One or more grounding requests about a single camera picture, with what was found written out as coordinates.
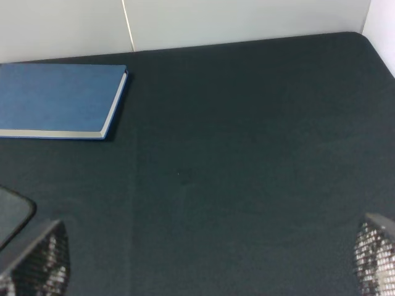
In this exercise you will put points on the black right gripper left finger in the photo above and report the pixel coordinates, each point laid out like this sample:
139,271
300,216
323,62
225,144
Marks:
39,263

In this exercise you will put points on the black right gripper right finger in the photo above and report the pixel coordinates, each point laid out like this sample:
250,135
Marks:
374,255

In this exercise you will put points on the black Razer mouse pad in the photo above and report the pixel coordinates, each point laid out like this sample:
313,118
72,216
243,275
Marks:
16,212

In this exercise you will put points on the blue hardcover notebook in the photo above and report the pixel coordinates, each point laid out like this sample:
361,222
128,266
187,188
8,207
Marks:
60,101

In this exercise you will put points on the black tablecloth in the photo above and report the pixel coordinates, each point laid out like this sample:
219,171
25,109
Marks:
236,169

